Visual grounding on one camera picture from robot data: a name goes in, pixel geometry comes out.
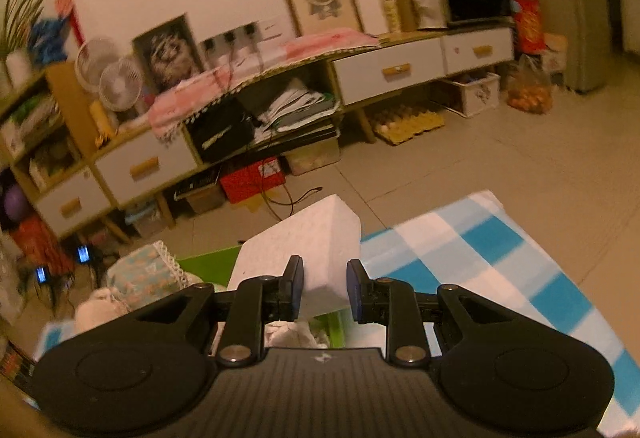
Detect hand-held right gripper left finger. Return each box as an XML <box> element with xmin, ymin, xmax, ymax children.
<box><xmin>120</xmin><ymin>255</ymin><xmax>305</xmax><ymax>367</ymax></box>

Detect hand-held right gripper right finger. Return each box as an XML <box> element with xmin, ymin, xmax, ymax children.
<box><xmin>346</xmin><ymin>259</ymin><xmax>526</xmax><ymax>367</ymax></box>

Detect white foam block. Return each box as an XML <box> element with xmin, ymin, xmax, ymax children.
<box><xmin>226</xmin><ymin>195</ymin><xmax>362</xmax><ymax>320</ymax></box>

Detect white sock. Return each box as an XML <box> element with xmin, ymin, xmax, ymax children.
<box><xmin>264</xmin><ymin>319</ymin><xmax>329</xmax><ymax>350</ymax></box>

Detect green plastic bin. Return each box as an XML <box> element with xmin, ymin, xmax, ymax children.
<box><xmin>176</xmin><ymin>245</ymin><xmax>352</xmax><ymax>350</ymax></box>

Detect red box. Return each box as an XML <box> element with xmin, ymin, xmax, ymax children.
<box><xmin>219</xmin><ymin>157</ymin><xmax>287</xmax><ymax>205</ymax></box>

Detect blue white checkered tablecloth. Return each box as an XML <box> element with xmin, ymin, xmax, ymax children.
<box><xmin>359</xmin><ymin>189</ymin><xmax>640</xmax><ymax>438</ymax></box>

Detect clear plastic storage box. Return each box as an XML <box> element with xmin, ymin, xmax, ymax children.
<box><xmin>284</xmin><ymin>137</ymin><xmax>342</xmax><ymax>176</ymax></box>

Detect plush doll with patterned bonnet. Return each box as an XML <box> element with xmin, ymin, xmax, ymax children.
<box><xmin>75</xmin><ymin>239</ymin><xmax>202</xmax><ymax>335</ymax></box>

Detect black box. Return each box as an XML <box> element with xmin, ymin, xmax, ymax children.
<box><xmin>186</xmin><ymin>97</ymin><xmax>257</xmax><ymax>162</ymax></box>

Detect yellow egg tray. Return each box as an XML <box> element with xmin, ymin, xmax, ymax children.
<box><xmin>371</xmin><ymin>105</ymin><xmax>447</xmax><ymax>146</ymax></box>

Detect stack of papers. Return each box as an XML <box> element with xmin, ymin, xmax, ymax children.
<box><xmin>251</xmin><ymin>77</ymin><xmax>342</xmax><ymax>135</ymax></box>

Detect white cabinet drawer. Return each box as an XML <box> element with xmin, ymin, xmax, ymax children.
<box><xmin>34</xmin><ymin>165</ymin><xmax>113</xmax><ymax>237</ymax></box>
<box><xmin>93</xmin><ymin>129</ymin><xmax>199</xmax><ymax>207</ymax></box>
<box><xmin>441</xmin><ymin>27</ymin><xmax>516</xmax><ymax>76</ymax></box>
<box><xmin>331</xmin><ymin>42</ymin><xmax>447</xmax><ymax>106</ymax></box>

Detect wooden cabinet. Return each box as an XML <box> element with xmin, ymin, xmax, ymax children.
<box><xmin>0</xmin><ymin>25</ymin><xmax>517</xmax><ymax>240</ymax></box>

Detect white storage crate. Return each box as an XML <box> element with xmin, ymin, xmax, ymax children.
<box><xmin>439</xmin><ymin>71</ymin><xmax>503</xmax><ymax>119</ymax></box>

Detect pink fringed cloth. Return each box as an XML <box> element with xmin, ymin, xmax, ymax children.
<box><xmin>147</xmin><ymin>28</ymin><xmax>382</xmax><ymax>140</ymax></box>

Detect plastic bag of oranges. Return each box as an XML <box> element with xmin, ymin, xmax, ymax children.
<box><xmin>505</xmin><ymin>55</ymin><xmax>556</xmax><ymax>115</ymax></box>

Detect framed cat picture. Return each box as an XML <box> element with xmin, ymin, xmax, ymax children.
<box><xmin>131</xmin><ymin>12</ymin><xmax>207</xmax><ymax>95</ymax></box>

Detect white desk fan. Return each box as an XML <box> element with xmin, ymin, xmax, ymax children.
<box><xmin>74</xmin><ymin>36</ymin><xmax>122</xmax><ymax>92</ymax></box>
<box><xmin>97</xmin><ymin>56</ymin><xmax>144</xmax><ymax>112</ymax></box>

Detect stack of paper cups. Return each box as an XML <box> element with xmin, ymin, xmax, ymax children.
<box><xmin>374</xmin><ymin>0</ymin><xmax>404</xmax><ymax>35</ymax></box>

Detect purple ball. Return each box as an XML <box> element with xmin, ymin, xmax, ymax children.
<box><xmin>1</xmin><ymin>182</ymin><xmax>27</xmax><ymax>222</ymax></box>

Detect cardboard box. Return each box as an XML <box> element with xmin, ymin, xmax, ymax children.
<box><xmin>541</xmin><ymin>32</ymin><xmax>569</xmax><ymax>75</ymax></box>

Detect red gift bag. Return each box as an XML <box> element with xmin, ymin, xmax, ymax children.
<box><xmin>511</xmin><ymin>0</ymin><xmax>547</xmax><ymax>55</ymax></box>

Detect blue plush figure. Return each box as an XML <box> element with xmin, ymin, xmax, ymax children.
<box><xmin>29</xmin><ymin>15</ymin><xmax>69</xmax><ymax>65</ymax></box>

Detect grey refrigerator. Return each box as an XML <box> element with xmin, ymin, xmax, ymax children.
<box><xmin>549</xmin><ymin>0</ymin><xmax>627</xmax><ymax>95</ymax></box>

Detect potted green plant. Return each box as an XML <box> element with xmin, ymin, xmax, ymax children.
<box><xmin>0</xmin><ymin>0</ymin><xmax>52</xmax><ymax>88</ymax></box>

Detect white wall outlets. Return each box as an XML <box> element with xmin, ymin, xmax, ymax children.
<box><xmin>199</xmin><ymin>17</ymin><xmax>282</xmax><ymax>60</ymax></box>

